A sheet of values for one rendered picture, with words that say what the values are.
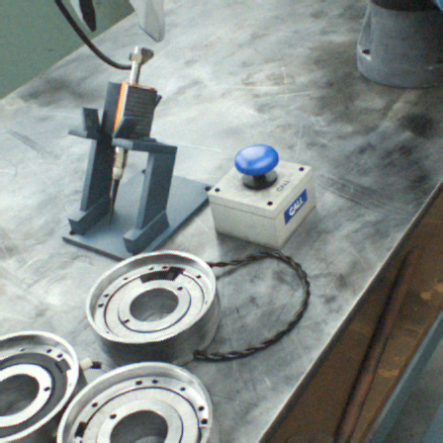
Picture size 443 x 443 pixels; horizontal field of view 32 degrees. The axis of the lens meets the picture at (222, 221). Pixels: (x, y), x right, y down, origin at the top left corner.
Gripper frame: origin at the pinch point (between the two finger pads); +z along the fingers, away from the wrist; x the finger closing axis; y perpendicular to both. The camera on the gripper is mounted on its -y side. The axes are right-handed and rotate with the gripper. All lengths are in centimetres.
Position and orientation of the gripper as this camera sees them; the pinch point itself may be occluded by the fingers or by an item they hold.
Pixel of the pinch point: (117, 28)
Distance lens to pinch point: 69.4
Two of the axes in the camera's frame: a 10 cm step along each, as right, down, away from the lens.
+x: -7.9, -2.5, 5.5
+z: 1.7, 7.8, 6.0
